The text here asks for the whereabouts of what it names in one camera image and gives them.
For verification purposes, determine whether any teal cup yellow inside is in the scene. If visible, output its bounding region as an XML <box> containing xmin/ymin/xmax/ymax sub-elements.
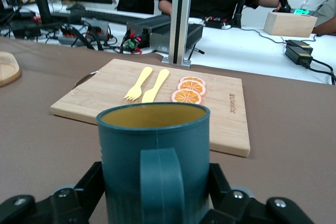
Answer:
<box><xmin>96</xmin><ymin>102</ymin><xmax>211</xmax><ymax>224</ymax></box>

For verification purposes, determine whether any person in grey shirt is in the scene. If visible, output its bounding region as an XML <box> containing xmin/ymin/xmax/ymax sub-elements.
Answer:
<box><xmin>313</xmin><ymin>0</ymin><xmax>336</xmax><ymax>35</ymax></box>

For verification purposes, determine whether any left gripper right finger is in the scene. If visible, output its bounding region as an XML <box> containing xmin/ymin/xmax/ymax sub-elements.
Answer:
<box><xmin>199</xmin><ymin>163</ymin><xmax>316</xmax><ymax>224</ymax></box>

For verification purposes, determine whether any green lit display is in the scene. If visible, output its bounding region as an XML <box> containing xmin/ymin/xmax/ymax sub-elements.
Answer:
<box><xmin>293</xmin><ymin>8</ymin><xmax>314</xmax><ymax>16</ymax></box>

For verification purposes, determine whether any black power adapter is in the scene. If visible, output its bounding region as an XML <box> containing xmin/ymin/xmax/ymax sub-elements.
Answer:
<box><xmin>285</xmin><ymin>39</ymin><xmax>314</xmax><ymax>51</ymax></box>
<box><xmin>285</xmin><ymin>45</ymin><xmax>314</xmax><ymax>68</ymax></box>

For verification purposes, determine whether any black ribbed metal box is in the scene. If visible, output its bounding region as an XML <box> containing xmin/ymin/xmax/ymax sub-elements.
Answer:
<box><xmin>127</xmin><ymin>14</ymin><xmax>204</xmax><ymax>53</ymax></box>

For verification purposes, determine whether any grey power strip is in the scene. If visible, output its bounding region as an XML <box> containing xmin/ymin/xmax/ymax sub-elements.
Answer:
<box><xmin>58</xmin><ymin>20</ymin><xmax>110</xmax><ymax>47</ymax></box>

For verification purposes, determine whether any black keyboard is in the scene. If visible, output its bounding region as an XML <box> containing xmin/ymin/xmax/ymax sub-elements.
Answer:
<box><xmin>51</xmin><ymin>8</ymin><xmax>148</xmax><ymax>24</ymax></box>

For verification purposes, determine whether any toy orange slice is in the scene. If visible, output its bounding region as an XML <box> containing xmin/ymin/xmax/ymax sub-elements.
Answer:
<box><xmin>171</xmin><ymin>88</ymin><xmax>203</xmax><ymax>105</ymax></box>
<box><xmin>180</xmin><ymin>76</ymin><xmax>207</xmax><ymax>87</ymax></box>
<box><xmin>177</xmin><ymin>79</ymin><xmax>207</xmax><ymax>95</ymax></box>

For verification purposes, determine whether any wooden mug tree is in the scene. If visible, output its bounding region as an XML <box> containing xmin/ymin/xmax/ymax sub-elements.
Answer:
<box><xmin>0</xmin><ymin>52</ymin><xmax>22</xmax><ymax>88</ymax></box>

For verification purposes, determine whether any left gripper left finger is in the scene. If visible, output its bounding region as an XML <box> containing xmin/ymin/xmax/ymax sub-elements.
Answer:
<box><xmin>0</xmin><ymin>161</ymin><xmax>106</xmax><ymax>224</ymax></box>

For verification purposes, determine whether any yellow plastic fork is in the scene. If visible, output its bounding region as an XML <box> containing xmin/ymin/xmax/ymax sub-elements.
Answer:
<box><xmin>123</xmin><ymin>67</ymin><xmax>153</xmax><ymax>101</ymax></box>

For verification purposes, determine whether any yellow plastic knife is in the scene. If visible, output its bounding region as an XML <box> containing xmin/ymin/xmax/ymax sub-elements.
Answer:
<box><xmin>141</xmin><ymin>68</ymin><xmax>171</xmax><ymax>103</ymax></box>

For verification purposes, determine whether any light wooden box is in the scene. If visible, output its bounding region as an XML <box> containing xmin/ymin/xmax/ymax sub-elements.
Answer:
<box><xmin>263</xmin><ymin>11</ymin><xmax>318</xmax><ymax>38</ymax></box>

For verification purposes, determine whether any aluminium frame post with bracket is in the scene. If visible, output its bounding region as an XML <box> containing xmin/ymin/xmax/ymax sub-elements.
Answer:
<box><xmin>161</xmin><ymin>0</ymin><xmax>194</xmax><ymax>69</ymax></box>

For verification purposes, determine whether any black adapter cable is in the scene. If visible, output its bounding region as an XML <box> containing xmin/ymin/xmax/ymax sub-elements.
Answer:
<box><xmin>304</xmin><ymin>58</ymin><xmax>336</xmax><ymax>86</ymax></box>

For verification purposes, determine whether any bamboo cutting board metal handle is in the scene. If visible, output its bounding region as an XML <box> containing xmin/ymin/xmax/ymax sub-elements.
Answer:
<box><xmin>50</xmin><ymin>58</ymin><xmax>251</xmax><ymax>158</ymax></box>

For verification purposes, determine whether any brown table cover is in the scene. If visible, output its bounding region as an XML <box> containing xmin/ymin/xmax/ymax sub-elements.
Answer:
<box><xmin>0</xmin><ymin>36</ymin><xmax>336</xmax><ymax>224</ymax></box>

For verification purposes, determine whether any green circuit board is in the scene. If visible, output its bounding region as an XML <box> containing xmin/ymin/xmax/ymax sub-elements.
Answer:
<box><xmin>122</xmin><ymin>36</ymin><xmax>142</xmax><ymax>51</ymax></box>

